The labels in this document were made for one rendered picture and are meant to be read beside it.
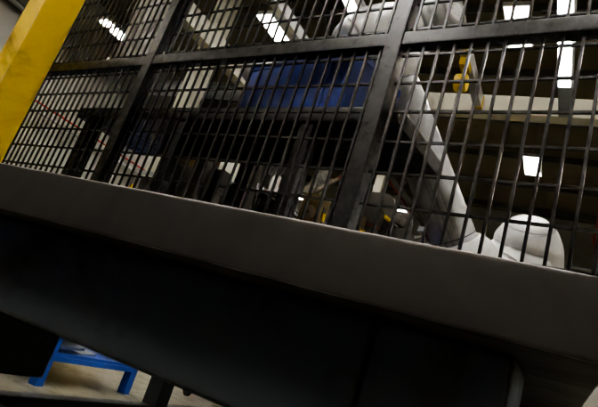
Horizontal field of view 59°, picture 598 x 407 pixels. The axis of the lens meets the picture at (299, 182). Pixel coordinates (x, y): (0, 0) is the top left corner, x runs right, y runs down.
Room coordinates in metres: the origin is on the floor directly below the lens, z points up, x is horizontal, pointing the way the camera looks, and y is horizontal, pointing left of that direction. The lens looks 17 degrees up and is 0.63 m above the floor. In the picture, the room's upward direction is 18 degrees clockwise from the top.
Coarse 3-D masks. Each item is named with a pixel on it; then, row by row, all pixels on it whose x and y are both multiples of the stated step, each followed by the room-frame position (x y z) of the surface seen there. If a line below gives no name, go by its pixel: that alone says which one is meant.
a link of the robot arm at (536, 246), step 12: (516, 216) 1.17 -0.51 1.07; (516, 228) 1.13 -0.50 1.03; (540, 228) 1.11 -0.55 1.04; (492, 240) 1.19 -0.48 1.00; (516, 240) 1.12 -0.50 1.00; (528, 240) 1.11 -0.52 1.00; (540, 240) 1.10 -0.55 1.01; (552, 240) 1.11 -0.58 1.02; (504, 252) 1.13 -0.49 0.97; (516, 252) 1.12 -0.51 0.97; (528, 252) 1.11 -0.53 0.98; (540, 252) 1.11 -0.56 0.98; (552, 252) 1.11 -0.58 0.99; (540, 264) 1.11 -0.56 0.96; (552, 264) 1.12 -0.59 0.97
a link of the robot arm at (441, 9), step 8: (432, 0) 0.99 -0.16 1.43; (424, 8) 0.99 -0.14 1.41; (432, 8) 0.99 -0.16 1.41; (440, 8) 0.98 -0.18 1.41; (456, 8) 0.99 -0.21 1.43; (424, 16) 0.99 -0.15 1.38; (440, 16) 0.98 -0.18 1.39; (456, 16) 0.99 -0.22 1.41; (424, 24) 0.99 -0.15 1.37; (432, 24) 1.00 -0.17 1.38; (440, 24) 0.99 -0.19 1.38
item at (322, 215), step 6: (306, 192) 1.47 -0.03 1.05; (312, 204) 1.45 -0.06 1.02; (318, 204) 1.44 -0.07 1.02; (324, 204) 1.45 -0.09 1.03; (330, 204) 1.48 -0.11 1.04; (300, 210) 1.47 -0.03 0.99; (306, 210) 1.46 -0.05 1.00; (312, 210) 1.44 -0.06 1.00; (324, 210) 1.45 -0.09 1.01; (300, 216) 1.47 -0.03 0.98; (306, 216) 1.45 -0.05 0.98; (312, 216) 1.44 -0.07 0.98; (318, 216) 1.44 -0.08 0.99; (324, 216) 1.45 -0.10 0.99; (318, 222) 1.45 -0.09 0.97; (324, 222) 1.47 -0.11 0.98
